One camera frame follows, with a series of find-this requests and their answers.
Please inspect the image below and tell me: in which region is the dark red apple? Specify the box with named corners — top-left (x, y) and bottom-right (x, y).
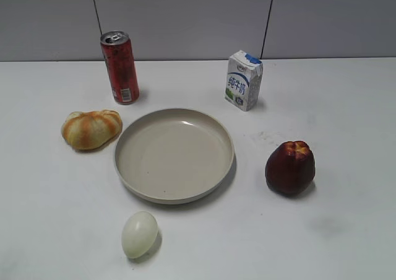
top-left (265, 141), bottom-right (316, 197)

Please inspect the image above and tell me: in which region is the red soda can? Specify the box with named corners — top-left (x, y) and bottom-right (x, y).
top-left (100, 30), bottom-right (140, 105)

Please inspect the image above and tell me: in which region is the white blue milk carton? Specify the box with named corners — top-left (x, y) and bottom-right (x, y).
top-left (225, 50), bottom-right (263, 112)

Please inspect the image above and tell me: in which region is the beige round plate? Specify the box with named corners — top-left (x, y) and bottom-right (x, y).
top-left (113, 108), bottom-right (236, 205)

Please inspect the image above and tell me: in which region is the round bread roll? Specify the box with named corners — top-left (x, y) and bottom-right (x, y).
top-left (61, 110), bottom-right (123, 151)

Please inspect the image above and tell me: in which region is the white egg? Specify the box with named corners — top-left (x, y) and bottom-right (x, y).
top-left (121, 211), bottom-right (158, 259)

